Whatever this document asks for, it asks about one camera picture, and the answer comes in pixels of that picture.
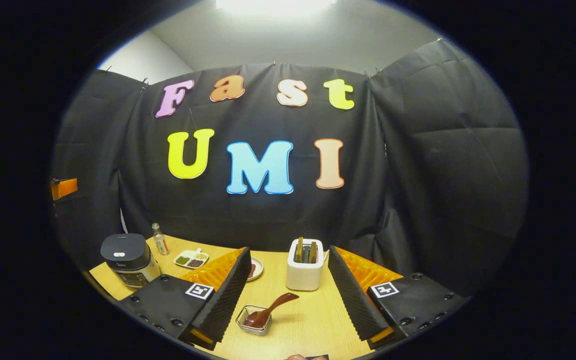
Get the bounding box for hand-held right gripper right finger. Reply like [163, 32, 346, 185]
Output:
[327, 245, 469, 351]

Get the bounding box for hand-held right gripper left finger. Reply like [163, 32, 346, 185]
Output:
[118, 246, 252, 351]

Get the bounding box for brown wooden spoon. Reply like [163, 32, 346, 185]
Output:
[244, 292, 300, 329]

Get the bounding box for black rice cooker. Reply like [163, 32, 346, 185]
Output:
[100, 233, 162, 291]

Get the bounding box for white round plate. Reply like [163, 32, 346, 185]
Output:
[246, 257, 264, 282]

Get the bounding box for white toaster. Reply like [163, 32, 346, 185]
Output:
[286, 237, 330, 292]

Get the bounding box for white divided bean dish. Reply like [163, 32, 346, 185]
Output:
[174, 248, 210, 270]

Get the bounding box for small glass bottle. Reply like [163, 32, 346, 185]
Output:
[151, 223, 170, 256]

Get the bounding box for black backdrop cloth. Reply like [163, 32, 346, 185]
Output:
[50, 37, 529, 296]

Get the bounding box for ceiling light panel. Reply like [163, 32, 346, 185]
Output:
[215, 0, 339, 16]

